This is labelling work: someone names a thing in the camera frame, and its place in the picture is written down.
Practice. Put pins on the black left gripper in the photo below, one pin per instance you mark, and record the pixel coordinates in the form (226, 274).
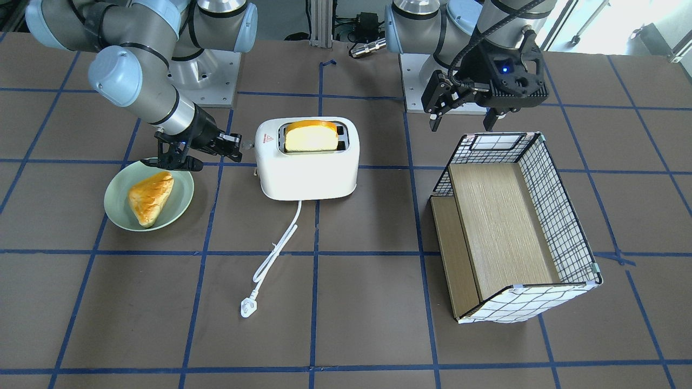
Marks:
(479, 74)

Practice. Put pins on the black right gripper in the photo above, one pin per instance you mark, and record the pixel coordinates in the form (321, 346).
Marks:
(201, 131)

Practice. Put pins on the white two-slot toaster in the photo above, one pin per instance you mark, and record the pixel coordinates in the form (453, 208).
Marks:
(303, 176)

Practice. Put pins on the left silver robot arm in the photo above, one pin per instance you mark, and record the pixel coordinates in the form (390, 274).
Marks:
(447, 31)

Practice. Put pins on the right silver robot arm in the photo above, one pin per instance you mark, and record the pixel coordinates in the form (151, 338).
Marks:
(151, 55)

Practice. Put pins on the toast slice in toaster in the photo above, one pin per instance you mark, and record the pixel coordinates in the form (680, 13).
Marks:
(311, 136)

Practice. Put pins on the golden triangular bread pastry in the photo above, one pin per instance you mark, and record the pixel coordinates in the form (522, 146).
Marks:
(147, 198)

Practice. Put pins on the light green plate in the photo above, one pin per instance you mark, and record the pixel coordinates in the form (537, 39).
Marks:
(116, 197)

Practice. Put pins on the wire basket with wooden shelves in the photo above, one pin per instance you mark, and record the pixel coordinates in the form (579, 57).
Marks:
(511, 243)

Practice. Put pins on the aluminium frame post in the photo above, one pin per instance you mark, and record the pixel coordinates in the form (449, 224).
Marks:
(321, 16)

